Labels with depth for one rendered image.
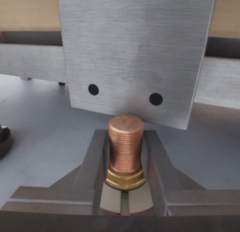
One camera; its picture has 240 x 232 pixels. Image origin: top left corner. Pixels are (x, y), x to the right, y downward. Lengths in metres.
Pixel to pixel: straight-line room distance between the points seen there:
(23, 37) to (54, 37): 0.07
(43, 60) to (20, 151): 0.17
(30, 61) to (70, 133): 0.15
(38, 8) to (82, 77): 0.18
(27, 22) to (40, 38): 0.03
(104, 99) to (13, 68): 0.20
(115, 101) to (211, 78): 0.10
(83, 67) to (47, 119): 0.27
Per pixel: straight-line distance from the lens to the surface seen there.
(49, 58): 0.26
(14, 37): 0.38
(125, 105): 0.16
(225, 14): 0.23
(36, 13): 0.32
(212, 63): 0.19
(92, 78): 0.16
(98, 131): 0.15
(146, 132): 0.15
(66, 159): 0.30
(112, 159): 0.16
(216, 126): 0.43
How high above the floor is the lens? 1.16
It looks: 28 degrees up
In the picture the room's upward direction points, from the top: 179 degrees counter-clockwise
